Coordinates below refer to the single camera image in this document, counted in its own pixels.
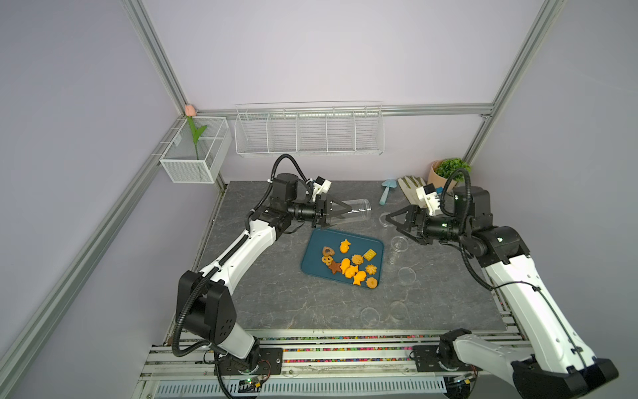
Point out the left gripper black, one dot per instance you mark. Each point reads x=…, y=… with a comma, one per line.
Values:
x=322, y=212

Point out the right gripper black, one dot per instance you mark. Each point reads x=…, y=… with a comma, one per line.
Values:
x=414, y=212

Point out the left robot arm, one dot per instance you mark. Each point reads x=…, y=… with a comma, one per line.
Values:
x=205, y=313

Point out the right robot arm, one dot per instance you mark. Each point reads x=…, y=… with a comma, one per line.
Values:
x=558, y=363

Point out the orange fish cookie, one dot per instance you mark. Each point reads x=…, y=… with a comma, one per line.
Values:
x=345, y=246

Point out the brown heart cookie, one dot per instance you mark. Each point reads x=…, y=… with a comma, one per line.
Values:
x=328, y=252

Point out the beige gardening glove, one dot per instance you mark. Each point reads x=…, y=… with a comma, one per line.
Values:
x=409, y=186

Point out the yellow square cracker cookie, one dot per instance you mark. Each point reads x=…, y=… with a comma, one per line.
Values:
x=369, y=255

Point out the light blue garden trowel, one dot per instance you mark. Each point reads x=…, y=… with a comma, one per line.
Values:
x=387, y=185

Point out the round ridged orange cookie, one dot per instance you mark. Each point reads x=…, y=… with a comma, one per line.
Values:
x=357, y=259

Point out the teal plastic tray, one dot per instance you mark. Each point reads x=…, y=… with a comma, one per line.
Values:
x=312, y=260

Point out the dark brown star cookie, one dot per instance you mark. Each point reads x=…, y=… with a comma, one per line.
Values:
x=335, y=267

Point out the potted green plant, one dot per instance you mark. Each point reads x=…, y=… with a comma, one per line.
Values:
x=440, y=171

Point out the round brown cookie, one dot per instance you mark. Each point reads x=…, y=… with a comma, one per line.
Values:
x=371, y=283

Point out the pink artificial tulip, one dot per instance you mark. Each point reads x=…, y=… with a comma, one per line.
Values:
x=196, y=131

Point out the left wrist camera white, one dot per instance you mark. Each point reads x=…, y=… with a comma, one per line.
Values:
x=320, y=187

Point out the white wire wall shelf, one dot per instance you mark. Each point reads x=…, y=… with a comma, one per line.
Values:
x=310, y=128

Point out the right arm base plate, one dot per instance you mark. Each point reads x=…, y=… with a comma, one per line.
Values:
x=427, y=358

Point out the white mesh wall basket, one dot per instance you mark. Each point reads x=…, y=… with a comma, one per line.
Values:
x=179, y=161

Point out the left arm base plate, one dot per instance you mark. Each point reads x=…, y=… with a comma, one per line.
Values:
x=264, y=360

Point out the white vented cable duct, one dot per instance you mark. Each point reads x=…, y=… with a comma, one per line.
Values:
x=297, y=387

